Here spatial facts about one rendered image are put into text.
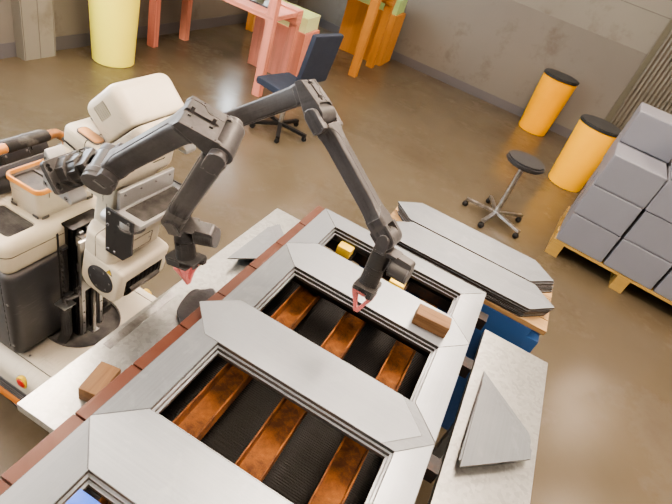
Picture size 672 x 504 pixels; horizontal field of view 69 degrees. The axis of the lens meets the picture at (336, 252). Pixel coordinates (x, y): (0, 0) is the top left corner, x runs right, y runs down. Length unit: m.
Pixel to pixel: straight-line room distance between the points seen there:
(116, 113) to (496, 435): 1.40
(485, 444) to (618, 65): 6.50
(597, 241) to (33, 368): 3.86
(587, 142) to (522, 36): 2.36
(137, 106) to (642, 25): 6.82
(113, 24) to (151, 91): 3.61
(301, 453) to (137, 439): 0.57
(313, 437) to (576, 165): 4.72
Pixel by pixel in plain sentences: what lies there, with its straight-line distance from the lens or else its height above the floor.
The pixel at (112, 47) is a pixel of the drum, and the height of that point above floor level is 0.19.
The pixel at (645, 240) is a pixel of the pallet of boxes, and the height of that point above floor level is 0.48.
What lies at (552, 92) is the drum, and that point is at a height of 0.58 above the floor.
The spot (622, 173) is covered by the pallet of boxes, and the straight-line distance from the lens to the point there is 4.23.
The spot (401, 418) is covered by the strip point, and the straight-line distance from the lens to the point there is 1.44.
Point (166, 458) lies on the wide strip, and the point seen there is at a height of 0.85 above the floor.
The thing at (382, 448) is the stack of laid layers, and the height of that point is 0.84.
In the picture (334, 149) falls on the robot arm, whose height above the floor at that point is 1.38.
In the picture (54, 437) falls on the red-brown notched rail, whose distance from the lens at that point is 1.31.
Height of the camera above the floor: 1.95
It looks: 36 degrees down
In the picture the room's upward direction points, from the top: 21 degrees clockwise
